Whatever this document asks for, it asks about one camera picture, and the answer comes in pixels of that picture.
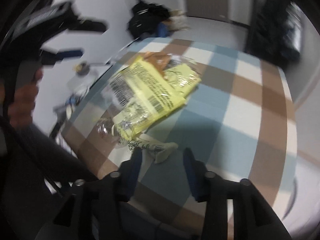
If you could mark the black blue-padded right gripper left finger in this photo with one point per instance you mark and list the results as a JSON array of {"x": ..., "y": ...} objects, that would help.
[{"x": 126, "y": 177}]

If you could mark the checkered tablecloth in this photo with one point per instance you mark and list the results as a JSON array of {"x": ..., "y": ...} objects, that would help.
[{"x": 239, "y": 121}]

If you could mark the black hanging coat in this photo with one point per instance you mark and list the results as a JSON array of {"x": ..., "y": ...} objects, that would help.
[{"x": 265, "y": 39}]

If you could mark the yellow snack bag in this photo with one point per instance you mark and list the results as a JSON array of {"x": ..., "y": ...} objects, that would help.
[{"x": 139, "y": 94}]

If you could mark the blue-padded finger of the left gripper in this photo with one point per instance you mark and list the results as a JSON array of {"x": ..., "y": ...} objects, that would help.
[{"x": 50, "y": 58}]

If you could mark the dark sleeve forearm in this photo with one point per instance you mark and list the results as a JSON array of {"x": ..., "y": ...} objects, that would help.
[{"x": 28, "y": 158}]

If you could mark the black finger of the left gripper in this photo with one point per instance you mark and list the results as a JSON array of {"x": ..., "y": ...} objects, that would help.
[{"x": 93, "y": 25}]

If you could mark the silver folded umbrella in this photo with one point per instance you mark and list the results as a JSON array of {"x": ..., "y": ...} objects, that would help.
[{"x": 293, "y": 34}]

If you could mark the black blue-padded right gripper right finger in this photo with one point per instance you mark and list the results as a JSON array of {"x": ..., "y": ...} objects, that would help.
[{"x": 205, "y": 186}]

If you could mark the gold snack packet upper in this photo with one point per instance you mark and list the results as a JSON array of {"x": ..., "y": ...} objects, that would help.
[{"x": 159, "y": 60}]

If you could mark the person's left hand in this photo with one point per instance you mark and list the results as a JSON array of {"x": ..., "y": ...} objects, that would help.
[{"x": 20, "y": 112}]

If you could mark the black bag on floor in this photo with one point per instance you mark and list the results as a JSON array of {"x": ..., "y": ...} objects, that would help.
[{"x": 145, "y": 18}]

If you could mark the white box side table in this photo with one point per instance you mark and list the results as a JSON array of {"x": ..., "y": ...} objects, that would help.
[{"x": 79, "y": 87}]

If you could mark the white trash bin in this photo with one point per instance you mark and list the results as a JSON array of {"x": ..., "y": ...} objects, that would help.
[{"x": 292, "y": 198}]

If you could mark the blue bag on floor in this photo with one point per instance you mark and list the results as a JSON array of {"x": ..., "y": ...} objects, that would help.
[{"x": 162, "y": 30}]

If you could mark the beige tote bag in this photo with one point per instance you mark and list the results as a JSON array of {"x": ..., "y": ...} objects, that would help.
[{"x": 178, "y": 20}]

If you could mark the patterned wrapper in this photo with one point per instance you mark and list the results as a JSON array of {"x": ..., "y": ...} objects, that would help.
[{"x": 160, "y": 151}]

